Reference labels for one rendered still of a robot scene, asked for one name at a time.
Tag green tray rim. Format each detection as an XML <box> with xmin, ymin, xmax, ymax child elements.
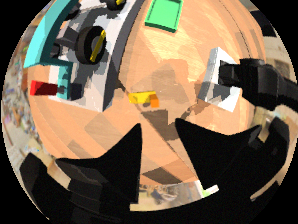
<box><xmin>144</xmin><ymin>0</ymin><xmax>182</xmax><ymax>34</ymax></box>

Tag green tray floor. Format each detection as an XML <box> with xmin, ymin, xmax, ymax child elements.
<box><xmin>148</xmin><ymin>0</ymin><xmax>181</xmax><ymax>27</ymax></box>

